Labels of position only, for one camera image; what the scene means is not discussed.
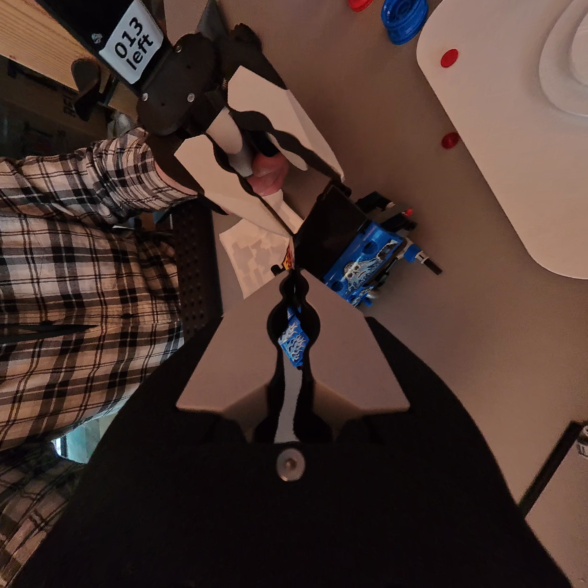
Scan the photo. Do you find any grey desk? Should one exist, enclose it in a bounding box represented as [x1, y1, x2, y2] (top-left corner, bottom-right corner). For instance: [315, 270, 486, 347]
[212, 0, 588, 552]

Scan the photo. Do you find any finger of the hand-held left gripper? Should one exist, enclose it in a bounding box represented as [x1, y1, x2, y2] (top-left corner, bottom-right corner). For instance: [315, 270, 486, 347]
[224, 65, 346, 183]
[175, 129, 296, 238]

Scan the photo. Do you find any person's plaid shirt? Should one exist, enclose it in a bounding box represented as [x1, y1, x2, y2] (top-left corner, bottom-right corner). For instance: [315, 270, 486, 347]
[0, 216, 189, 588]

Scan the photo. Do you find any person's left hand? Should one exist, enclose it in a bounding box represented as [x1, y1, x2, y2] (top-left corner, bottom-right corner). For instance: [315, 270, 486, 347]
[247, 150, 291, 199]

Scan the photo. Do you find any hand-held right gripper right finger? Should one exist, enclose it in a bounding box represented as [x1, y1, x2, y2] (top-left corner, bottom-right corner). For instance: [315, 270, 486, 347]
[296, 271, 411, 442]

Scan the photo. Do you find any blue black brick truck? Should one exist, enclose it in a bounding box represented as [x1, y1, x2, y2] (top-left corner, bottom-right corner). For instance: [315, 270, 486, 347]
[283, 181, 443, 309]

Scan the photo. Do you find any person's left forearm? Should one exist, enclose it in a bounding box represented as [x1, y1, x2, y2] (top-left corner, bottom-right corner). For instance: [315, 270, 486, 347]
[0, 129, 199, 226]

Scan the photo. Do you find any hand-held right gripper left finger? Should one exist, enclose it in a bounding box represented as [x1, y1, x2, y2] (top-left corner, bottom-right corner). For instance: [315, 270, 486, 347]
[177, 271, 295, 442]

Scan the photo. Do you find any white book stand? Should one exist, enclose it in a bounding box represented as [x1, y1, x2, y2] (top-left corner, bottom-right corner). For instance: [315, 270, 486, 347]
[416, 0, 588, 281]

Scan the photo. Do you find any dark perforated panel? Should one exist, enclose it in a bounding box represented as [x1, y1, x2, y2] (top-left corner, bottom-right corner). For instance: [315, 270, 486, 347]
[170, 198, 223, 342]

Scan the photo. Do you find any white sticker sheet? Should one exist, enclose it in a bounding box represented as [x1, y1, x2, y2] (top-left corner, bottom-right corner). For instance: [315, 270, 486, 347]
[219, 198, 302, 300]

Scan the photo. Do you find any blue wheel hub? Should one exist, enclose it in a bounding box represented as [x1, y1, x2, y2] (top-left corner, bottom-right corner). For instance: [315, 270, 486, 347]
[381, 0, 431, 45]

